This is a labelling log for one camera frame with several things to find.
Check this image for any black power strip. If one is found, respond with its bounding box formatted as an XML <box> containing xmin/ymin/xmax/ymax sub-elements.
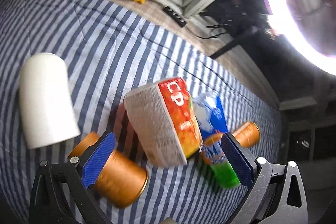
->
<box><xmin>162</xmin><ymin>6</ymin><xmax>187</xmax><ymax>28</ymax></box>

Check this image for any black ring light tripod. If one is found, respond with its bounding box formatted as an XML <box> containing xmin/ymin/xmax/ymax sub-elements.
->
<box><xmin>208</xmin><ymin>11</ymin><xmax>271</xmax><ymax>60</ymax></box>

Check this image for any small orange cup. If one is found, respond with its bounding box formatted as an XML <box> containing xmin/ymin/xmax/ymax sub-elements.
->
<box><xmin>232</xmin><ymin>122</ymin><xmax>260</xmax><ymax>148</ymax></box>

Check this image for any green and blue soda bottle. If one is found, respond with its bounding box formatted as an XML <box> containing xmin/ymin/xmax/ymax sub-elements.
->
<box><xmin>193</xmin><ymin>92</ymin><xmax>240</xmax><ymax>189</ymax></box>

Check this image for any brown cork-textured cup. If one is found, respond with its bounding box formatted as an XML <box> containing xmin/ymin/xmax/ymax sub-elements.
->
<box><xmin>67</xmin><ymin>131</ymin><xmax>149</xmax><ymax>209</ymax></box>

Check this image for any cream plastic cup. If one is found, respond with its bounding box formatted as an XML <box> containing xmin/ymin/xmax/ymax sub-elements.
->
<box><xmin>19</xmin><ymin>53</ymin><xmax>80</xmax><ymax>149</ymax></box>

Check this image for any striped blue white quilt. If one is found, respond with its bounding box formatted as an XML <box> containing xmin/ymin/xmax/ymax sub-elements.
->
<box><xmin>1</xmin><ymin>0</ymin><xmax>281</xmax><ymax>223</ymax></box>

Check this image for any orange instant noodle cup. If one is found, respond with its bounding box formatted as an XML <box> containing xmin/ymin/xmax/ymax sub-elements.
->
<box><xmin>123</xmin><ymin>77</ymin><xmax>202</xmax><ymax>168</ymax></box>

